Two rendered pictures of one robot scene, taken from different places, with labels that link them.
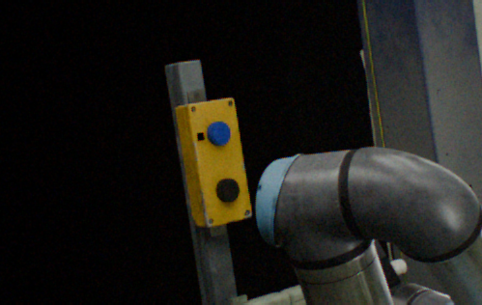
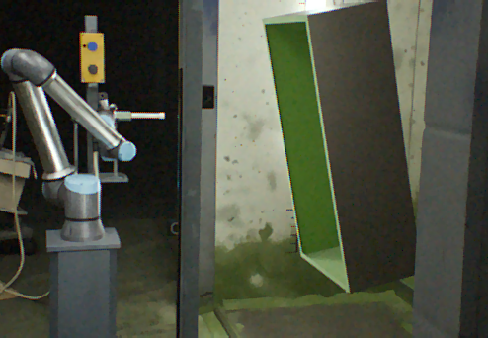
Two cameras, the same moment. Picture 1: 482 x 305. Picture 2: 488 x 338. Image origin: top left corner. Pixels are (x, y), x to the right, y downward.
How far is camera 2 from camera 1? 2.69 m
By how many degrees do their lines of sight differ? 22
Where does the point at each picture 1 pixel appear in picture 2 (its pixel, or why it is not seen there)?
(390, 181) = (21, 59)
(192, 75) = (91, 22)
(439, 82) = not seen: hidden behind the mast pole
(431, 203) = (30, 68)
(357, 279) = (24, 89)
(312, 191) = (8, 59)
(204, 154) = (85, 53)
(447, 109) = not seen: hidden behind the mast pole
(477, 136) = (209, 70)
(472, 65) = (213, 40)
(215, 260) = (90, 96)
